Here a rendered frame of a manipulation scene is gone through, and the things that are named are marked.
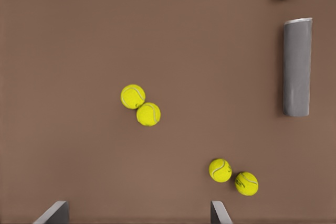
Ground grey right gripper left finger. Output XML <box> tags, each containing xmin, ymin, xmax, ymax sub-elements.
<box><xmin>32</xmin><ymin>200</ymin><xmax>70</xmax><ymax>224</ymax></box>

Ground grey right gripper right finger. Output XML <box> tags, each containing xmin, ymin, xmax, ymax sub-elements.
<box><xmin>210</xmin><ymin>200</ymin><xmax>234</xmax><ymax>224</ymax></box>

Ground yellow tennis ball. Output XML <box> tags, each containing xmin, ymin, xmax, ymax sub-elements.
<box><xmin>135</xmin><ymin>102</ymin><xmax>162</xmax><ymax>127</ymax></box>
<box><xmin>120</xmin><ymin>84</ymin><xmax>146</xmax><ymax>110</ymax></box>
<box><xmin>235</xmin><ymin>171</ymin><xmax>259</xmax><ymax>197</ymax></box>
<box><xmin>208</xmin><ymin>158</ymin><xmax>233</xmax><ymax>183</ymax></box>

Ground grey tennis ball tube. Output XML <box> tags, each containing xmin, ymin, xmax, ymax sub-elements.
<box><xmin>282</xmin><ymin>17</ymin><xmax>313</xmax><ymax>117</ymax></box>

